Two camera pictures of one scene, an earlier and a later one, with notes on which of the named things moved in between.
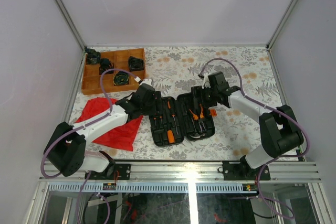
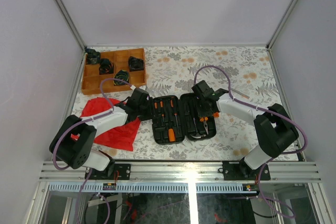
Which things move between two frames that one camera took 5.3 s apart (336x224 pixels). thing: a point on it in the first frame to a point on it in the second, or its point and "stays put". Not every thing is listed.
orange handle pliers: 200,121 to 204,120
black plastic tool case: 180,119 stays put
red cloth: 123,137 stays put
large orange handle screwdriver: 170,137 stays put
